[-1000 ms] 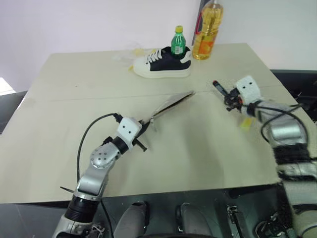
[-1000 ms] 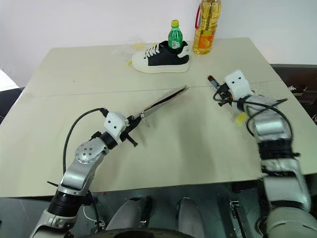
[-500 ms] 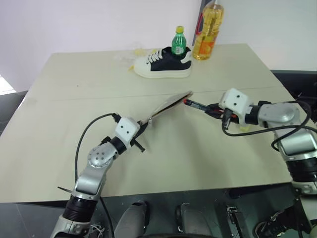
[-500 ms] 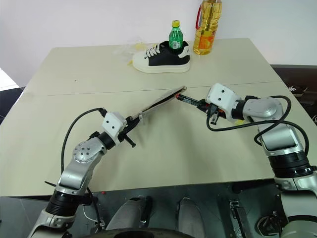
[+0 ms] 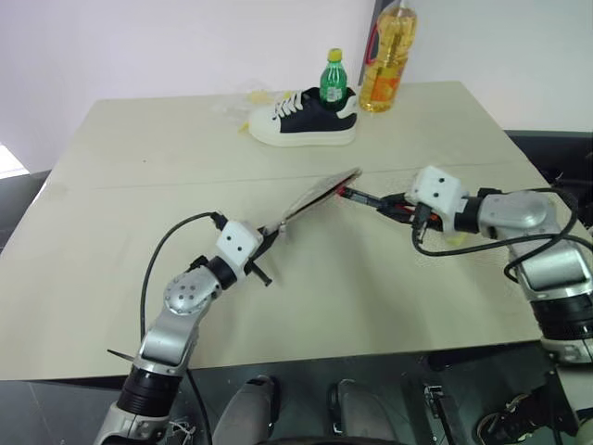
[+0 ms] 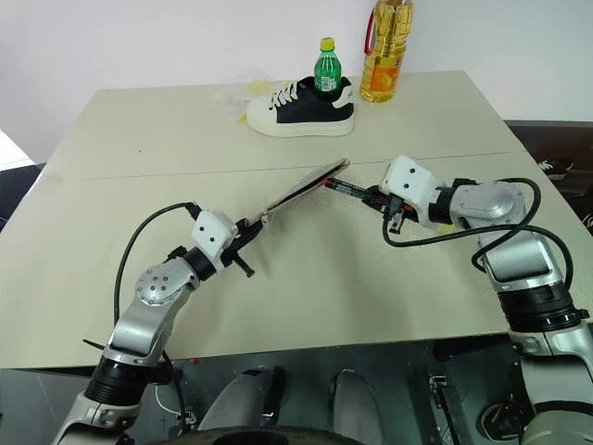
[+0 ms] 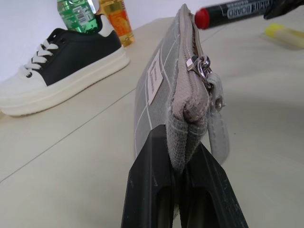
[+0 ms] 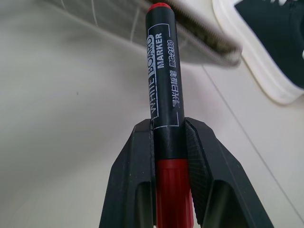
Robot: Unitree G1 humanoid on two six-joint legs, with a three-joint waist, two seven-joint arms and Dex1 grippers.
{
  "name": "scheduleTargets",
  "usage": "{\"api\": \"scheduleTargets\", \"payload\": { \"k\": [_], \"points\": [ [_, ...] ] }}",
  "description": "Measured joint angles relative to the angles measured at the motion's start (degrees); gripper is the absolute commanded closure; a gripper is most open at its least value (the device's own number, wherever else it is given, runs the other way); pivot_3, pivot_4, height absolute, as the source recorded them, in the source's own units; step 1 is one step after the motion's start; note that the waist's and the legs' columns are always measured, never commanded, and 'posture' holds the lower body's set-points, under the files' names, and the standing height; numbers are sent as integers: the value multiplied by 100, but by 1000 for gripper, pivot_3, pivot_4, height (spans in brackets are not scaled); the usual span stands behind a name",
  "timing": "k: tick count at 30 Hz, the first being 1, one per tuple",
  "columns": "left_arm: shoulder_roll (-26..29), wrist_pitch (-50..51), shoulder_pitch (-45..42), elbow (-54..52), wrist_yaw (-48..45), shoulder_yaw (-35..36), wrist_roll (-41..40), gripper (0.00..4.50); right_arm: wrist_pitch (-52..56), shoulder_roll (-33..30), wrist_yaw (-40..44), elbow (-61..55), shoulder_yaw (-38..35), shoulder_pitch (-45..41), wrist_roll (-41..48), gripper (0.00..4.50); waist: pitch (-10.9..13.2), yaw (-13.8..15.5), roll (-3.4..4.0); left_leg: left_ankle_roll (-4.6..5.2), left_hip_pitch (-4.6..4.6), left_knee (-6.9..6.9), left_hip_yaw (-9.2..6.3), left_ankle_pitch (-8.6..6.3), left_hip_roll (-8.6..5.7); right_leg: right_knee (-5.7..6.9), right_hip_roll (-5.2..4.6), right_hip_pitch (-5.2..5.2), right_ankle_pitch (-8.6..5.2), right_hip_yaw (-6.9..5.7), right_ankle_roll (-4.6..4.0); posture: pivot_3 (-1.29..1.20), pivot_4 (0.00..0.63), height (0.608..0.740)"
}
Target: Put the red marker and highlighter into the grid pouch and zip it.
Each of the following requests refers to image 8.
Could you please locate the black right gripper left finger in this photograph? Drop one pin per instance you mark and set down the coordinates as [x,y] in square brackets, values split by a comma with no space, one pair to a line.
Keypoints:
[133,171]

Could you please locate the black red whiteboard marker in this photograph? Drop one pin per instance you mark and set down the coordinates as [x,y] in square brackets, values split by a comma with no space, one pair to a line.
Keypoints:
[164,83]

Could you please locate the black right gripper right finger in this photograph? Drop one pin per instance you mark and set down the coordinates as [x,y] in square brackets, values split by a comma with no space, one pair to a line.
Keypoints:
[213,166]

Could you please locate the black and white sneaker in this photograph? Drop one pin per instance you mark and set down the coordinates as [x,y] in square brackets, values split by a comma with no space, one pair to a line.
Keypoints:
[268,45]

